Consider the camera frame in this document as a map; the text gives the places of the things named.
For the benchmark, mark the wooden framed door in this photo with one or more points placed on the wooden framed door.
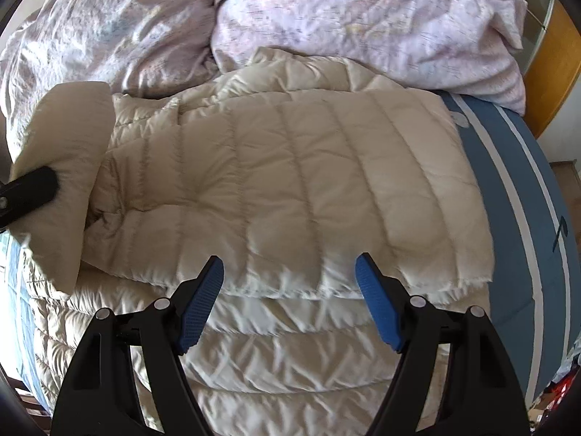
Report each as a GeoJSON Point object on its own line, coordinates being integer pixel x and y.
{"type": "Point", "coordinates": [556, 72]}

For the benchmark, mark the blue striped bedsheet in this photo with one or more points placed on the blue striped bedsheet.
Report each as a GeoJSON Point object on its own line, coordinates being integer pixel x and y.
{"type": "Point", "coordinates": [504, 218]}

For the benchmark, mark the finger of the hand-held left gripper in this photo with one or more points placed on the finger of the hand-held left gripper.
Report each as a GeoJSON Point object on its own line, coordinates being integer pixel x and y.
{"type": "Point", "coordinates": [31, 190]}

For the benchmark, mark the cream quilted down duvet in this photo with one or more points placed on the cream quilted down duvet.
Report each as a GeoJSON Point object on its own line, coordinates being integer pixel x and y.
{"type": "Point", "coordinates": [290, 181]}

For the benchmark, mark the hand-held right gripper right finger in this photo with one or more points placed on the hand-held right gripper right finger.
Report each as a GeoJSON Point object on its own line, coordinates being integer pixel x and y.
{"type": "Point", "coordinates": [379, 309]}

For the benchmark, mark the floor clutter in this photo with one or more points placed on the floor clutter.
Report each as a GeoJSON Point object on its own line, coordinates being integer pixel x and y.
{"type": "Point", "coordinates": [560, 390]}

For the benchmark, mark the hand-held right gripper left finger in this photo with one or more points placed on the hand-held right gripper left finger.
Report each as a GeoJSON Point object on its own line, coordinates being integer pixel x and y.
{"type": "Point", "coordinates": [199, 309]}

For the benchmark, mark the left lilac pillow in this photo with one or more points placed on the left lilac pillow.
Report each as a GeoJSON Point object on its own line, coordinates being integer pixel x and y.
{"type": "Point", "coordinates": [317, 13]}

